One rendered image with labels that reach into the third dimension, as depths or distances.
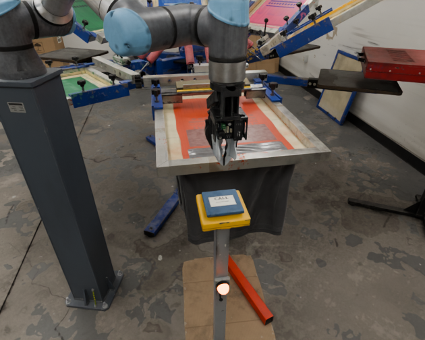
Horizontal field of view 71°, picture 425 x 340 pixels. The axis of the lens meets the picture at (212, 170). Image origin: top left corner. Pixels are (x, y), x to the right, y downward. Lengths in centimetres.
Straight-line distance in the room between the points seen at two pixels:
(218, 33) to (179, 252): 159
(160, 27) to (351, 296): 170
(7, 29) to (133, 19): 68
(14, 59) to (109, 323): 128
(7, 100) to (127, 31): 77
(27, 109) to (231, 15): 84
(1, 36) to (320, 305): 182
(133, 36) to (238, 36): 18
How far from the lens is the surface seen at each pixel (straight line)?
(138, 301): 182
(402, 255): 231
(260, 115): 139
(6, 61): 121
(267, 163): 100
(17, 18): 120
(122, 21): 56
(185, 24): 63
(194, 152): 106
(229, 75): 60
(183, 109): 145
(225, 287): 101
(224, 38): 59
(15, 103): 123
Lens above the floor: 148
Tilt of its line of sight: 33 degrees down
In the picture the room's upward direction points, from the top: straight up
